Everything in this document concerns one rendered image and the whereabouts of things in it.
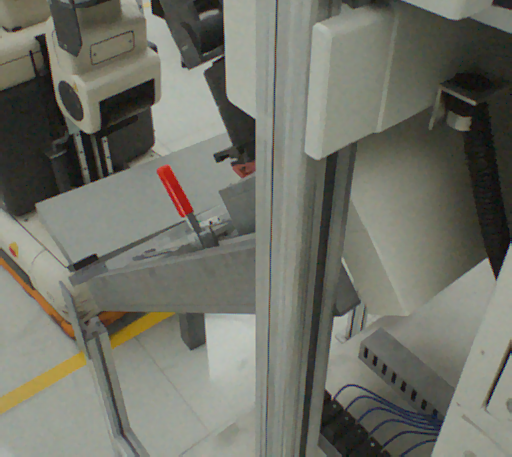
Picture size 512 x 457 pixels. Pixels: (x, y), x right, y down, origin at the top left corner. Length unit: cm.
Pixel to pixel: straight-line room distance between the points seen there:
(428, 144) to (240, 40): 17
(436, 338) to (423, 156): 73
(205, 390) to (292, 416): 129
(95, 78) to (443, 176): 113
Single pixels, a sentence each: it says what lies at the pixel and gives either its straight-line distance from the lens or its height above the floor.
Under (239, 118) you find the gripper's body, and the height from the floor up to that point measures 106.
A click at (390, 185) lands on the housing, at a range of 40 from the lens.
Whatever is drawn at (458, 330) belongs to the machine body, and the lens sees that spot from 115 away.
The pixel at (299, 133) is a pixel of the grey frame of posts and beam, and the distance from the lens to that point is 29.
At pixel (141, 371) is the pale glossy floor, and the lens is 182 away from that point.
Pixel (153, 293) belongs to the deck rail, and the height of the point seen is 92.
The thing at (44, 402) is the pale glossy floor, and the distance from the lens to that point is 183.
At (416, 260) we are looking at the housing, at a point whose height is 120.
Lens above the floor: 148
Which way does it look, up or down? 40 degrees down
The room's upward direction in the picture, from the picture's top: straight up
